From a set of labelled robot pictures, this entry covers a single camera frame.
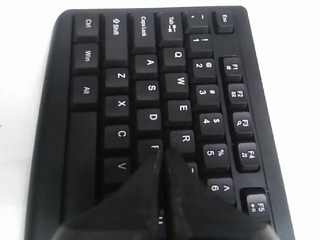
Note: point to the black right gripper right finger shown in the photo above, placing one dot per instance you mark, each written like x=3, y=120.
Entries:
x=192, y=212

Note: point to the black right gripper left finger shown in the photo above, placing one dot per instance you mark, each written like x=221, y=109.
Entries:
x=131, y=213

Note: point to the black acer keyboard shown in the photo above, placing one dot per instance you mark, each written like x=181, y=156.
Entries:
x=120, y=83

